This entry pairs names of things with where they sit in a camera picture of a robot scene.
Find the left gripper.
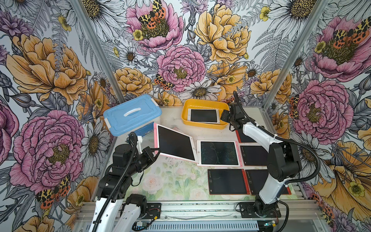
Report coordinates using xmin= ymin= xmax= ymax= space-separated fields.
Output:
xmin=127 ymin=148 xmax=161 ymax=177

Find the red writing tablet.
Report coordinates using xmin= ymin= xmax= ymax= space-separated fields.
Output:
xmin=240 ymin=146 xmax=268 ymax=166
xmin=207 ymin=169 xmax=250 ymax=195
xmin=244 ymin=169 xmax=292 ymax=196
xmin=236 ymin=129 xmax=257 ymax=143

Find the yellow storage tray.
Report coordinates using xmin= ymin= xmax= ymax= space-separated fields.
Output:
xmin=181 ymin=99 xmax=229 ymax=130

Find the pink white writing tablet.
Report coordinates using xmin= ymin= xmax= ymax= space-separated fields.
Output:
xmin=197 ymin=140 xmax=243 ymax=167

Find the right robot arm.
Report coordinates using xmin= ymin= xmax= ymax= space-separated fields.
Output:
xmin=221 ymin=102 xmax=302 ymax=217

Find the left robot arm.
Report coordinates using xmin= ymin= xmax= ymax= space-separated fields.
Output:
xmin=89 ymin=144 xmax=159 ymax=232

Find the blue lidded storage box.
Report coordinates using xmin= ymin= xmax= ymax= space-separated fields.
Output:
xmin=103 ymin=94 xmax=162 ymax=137

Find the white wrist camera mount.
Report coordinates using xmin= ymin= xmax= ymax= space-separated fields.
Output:
xmin=136 ymin=136 xmax=143 ymax=155

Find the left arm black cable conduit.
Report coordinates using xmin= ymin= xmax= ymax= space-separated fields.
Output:
xmin=90 ymin=132 xmax=139 ymax=232

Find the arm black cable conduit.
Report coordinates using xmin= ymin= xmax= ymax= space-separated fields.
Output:
xmin=90 ymin=132 xmax=139 ymax=232
xmin=233 ymin=91 xmax=321 ymax=184

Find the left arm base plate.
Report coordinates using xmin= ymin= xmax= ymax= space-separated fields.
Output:
xmin=139 ymin=203 xmax=162 ymax=219

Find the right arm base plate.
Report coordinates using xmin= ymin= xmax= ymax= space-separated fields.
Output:
xmin=236 ymin=201 xmax=281 ymax=218

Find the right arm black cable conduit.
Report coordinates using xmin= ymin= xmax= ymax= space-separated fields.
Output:
xmin=233 ymin=91 xmax=321 ymax=184

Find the aluminium front rail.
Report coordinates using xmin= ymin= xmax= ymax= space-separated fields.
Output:
xmin=75 ymin=199 xmax=325 ymax=232

